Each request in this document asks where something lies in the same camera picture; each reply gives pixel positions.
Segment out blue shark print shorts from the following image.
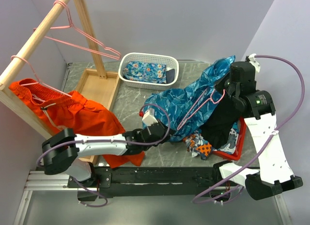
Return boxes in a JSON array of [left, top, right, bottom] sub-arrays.
[[144, 55, 235, 142]]

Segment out pink wire hanger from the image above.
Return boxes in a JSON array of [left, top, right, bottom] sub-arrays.
[[45, 0, 121, 60], [45, 26, 121, 60], [177, 90, 226, 131]]

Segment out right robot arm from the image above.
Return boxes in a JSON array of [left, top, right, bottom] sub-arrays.
[[212, 61, 303, 200]]

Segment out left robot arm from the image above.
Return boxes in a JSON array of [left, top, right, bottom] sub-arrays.
[[37, 121, 175, 187]]

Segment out orange shorts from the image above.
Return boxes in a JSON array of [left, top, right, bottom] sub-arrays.
[[8, 77, 146, 169]]

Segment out pink hanger holding orange shorts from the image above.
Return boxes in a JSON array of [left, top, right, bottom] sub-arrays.
[[11, 55, 72, 97]]

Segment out orange patterned cloth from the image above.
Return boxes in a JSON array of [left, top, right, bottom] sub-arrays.
[[183, 131, 214, 161]]

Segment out black garment in bin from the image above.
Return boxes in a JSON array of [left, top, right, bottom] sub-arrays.
[[200, 95, 241, 149]]

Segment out dark blue folded cloth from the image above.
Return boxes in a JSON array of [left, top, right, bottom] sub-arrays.
[[166, 69, 175, 84]]

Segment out blue floral cloth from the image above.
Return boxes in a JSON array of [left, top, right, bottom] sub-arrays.
[[122, 61, 167, 84]]

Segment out wooden clothes rack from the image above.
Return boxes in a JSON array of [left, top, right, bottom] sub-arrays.
[[0, 0, 120, 138]]

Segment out red plastic bin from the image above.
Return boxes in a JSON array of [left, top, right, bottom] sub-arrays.
[[212, 118, 246, 161]]

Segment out white plastic basket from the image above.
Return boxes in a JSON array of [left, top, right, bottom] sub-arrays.
[[118, 52, 179, 90]]

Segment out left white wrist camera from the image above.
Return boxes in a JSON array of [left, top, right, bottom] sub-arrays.
[[139, 108, 158, 128]]

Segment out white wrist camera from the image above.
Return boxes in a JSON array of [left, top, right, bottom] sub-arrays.
[[245, 53, 261, 73], [139, 108, 158, 128]]

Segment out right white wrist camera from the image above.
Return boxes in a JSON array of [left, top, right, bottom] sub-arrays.
[[245, 53, 261, 73]]

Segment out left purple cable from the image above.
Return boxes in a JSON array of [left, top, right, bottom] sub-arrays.
[[36, 104, 171, 208]]

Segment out purple cable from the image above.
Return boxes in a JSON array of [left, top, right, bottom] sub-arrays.
[[36, 104, 171, 208], [191, 54, 305, 205]]

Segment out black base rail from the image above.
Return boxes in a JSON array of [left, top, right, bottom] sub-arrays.
[[66, 165, 240, 203]]

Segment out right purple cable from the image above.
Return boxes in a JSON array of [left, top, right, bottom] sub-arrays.
[[191, 54, 305, 205]]

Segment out aluminium frame rail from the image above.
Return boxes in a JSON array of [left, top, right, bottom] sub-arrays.
[[14, 171, 293, 225]]

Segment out pink wire hanger top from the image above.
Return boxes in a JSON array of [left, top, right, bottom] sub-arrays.
[[45, 0, 121, 60]]

